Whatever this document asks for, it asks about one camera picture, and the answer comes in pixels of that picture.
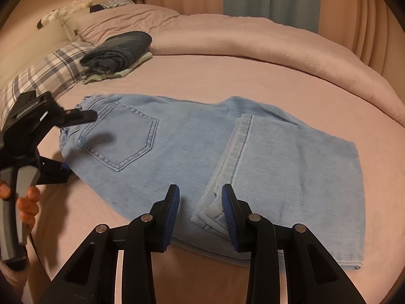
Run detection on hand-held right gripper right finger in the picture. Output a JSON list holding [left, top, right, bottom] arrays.
[[221, 184, 368, 304]]

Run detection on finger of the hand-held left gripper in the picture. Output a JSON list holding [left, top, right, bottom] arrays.
[[37, 156, 72, 186], [62, 109, 97, 127]]

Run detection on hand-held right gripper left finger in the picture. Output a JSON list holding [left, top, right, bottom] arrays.
[[51, 184, 181, 304]]

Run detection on light blue denim pants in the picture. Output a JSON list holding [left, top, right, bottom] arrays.
[[58, 93, 366, 272]]

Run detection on person's left hand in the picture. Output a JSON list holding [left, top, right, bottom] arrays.
[[0, 179, 41, 229]]

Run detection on plaid pillow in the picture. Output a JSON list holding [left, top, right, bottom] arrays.
[[0, 43, 95, 128]]

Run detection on folded pale green cloth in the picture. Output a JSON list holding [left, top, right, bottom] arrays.
[[82, 52, 154, 85]]

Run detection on folded dark blue jeans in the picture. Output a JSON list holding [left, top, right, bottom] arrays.
[[80, 31, 153, 73]]

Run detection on white cushion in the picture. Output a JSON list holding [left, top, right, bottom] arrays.
[[59, 8, 93, 42]]

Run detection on white and black plush toy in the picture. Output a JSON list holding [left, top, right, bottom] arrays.
[[37, 6, 72, 30]]

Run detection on blue checked pillow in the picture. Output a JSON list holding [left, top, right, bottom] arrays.
[[91, 0, 135, 13]]

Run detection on pink duvet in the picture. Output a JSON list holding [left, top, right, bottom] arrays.
[[149, 14, 405, 130]]

